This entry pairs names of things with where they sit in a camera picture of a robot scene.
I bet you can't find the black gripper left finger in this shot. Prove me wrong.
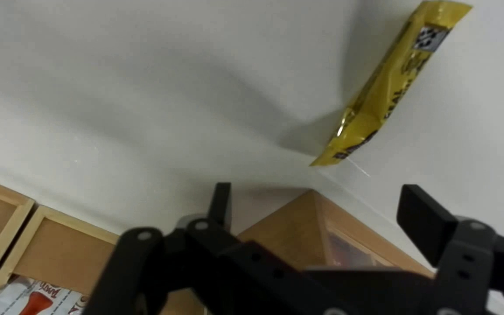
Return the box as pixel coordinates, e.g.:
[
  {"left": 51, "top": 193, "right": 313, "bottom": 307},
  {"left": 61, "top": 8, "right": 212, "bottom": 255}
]
[{"left": 207, "top": 183, "right": 235, "bottom": 235}]

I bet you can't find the yellow sachet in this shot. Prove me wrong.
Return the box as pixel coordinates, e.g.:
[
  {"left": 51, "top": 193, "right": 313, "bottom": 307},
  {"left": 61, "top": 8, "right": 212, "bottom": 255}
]
[{"left": 310, "top": 0, "right": 474, "bottom": 169}]

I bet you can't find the wooden tiered condiment rack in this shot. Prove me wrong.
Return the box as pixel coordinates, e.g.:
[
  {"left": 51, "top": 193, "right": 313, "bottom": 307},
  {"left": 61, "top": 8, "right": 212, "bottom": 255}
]
[{"left": 0, "top": 172, "right": 119, "bottom": 315}]

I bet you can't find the cardboard box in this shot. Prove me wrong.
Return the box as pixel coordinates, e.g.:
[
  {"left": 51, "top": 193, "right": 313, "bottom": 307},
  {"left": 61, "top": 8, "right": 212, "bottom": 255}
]
[{"left": 236, "top": 190, "right": 434, "bottom": 279}]

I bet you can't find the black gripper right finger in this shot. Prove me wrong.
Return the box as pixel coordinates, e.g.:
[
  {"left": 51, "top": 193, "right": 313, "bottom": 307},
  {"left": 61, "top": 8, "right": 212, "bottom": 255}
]
[{"left": 396, "top": 185, "right": 462, "bottom": 272}]

